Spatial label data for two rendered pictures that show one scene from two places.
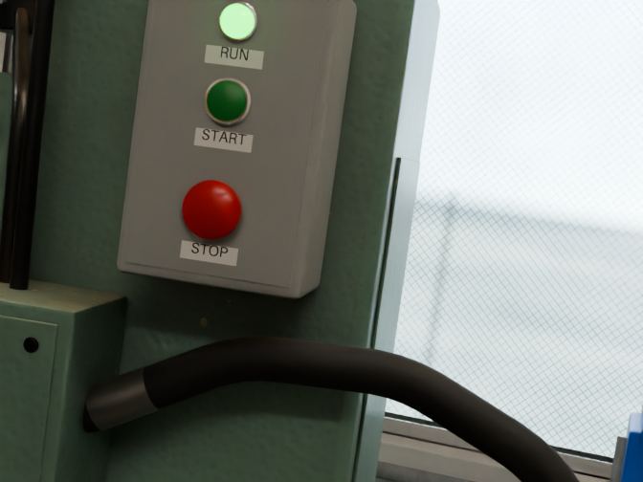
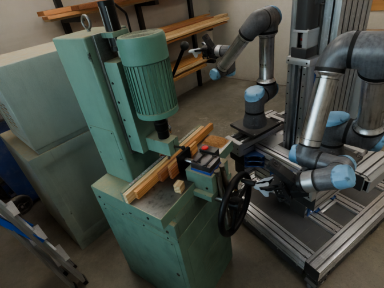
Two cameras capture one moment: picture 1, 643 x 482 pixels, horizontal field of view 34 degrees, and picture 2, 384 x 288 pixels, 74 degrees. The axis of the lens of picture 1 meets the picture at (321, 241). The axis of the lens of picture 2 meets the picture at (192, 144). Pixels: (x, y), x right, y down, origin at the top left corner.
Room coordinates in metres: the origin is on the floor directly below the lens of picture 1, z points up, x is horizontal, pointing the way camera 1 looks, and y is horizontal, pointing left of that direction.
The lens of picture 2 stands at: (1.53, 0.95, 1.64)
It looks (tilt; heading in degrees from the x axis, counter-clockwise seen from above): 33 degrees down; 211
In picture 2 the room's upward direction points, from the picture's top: 10 degrees counter-clockwise
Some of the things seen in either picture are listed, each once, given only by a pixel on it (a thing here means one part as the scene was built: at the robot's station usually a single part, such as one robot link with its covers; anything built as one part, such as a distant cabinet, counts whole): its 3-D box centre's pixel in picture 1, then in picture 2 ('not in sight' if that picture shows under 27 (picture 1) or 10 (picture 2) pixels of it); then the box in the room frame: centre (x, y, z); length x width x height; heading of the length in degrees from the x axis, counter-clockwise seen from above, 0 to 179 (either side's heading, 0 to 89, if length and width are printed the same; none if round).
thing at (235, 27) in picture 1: (236, 21); not in sight; (0.53, 0.06, 1.46); 0.02 x 0.01 x 0.02; 81
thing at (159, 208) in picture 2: not in sight; (193, 174); (0.74, 0.46, 0.87); 0.61 x 0.30 x 0.06; 171
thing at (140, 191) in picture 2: not in sight; (180, 155); (0.67, 0.36, 0.92); 0.62 x 0.02 x 0.04; 171
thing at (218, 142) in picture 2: not in sight; (215, 139); (0.49, 0.47, 0.91); 0.12 x 0.09 x 0.03; 81
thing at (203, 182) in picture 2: not in sight; (207, 172); (0.75, 0.54, 0.92); 0.15 x 0.13 x 0.09; 171
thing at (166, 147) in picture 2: not in sight; (163, 144); (0.74, 0.33, 1.03); 0.14 x 0.07 x 0.09; 81
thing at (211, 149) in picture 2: not in sight; (207, 158); (0.75, 0.54, 0.99); 0.13 x 0.11 x 0.06; 171
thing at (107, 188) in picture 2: not in sight; (158, 182); (0.73, 0.22, 0.76); 0.57 x 0.45 x 0.09; 81
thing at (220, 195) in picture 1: (211, 209); not in sight; (0.53, 0.06, 1.36); 0.03 x 0.01 x 0.03; 81
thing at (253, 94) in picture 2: not in sight; (255, 98); (0.11, 0.59, 0.98); 0.13 x 0.12 x 0.14; 163
